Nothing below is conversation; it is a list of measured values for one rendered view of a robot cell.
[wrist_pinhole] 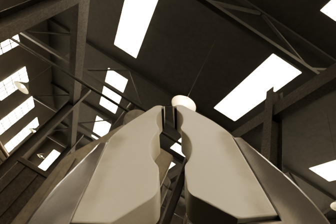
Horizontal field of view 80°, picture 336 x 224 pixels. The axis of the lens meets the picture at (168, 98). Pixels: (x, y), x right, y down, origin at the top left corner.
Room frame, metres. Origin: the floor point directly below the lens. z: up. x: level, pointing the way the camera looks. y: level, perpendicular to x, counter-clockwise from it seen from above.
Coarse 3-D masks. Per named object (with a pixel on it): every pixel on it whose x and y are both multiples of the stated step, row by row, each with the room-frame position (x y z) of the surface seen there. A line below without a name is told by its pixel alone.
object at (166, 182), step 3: (165, 177) 7.95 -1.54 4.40; (165, 180) 7.97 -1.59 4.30; (168, 180) 8.04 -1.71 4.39; (162, 183) 7.94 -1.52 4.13; (165, 183) 7.99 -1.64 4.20; (168, 183) 8.09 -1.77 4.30; (162, 186) 7.96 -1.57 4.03; (165, 186) 8.01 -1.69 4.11; (168, 186) 8.19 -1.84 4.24; (162, 189) 7.98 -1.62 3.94; (165, 189) 8.06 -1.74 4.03; (162, 192) 8.00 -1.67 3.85; (165, 192) 8.13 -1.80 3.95; (162, 195) 8.04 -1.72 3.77; (162, 198) 8.09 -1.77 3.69; (162, 201) 8.19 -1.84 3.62
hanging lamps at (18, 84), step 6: (18, 84) 7.31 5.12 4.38; (24, 84) 7.04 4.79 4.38; (24, 90) 7.47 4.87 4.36; (174, 96) 3.42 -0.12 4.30; (180, 96) 3.44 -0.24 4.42; (186, 96) 3.22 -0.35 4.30; (174, 102) 3.66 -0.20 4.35; (180, 102) 3.66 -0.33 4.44; (186, 102) 3.49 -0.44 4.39; (192, 102) 3.39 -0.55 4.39; (192, 108) 3.54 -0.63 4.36; (330, 132) 3.78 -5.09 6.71; (42, 156) 14.98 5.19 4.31; (324, 204) 8.03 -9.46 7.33; (330, 204) 3.97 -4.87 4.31
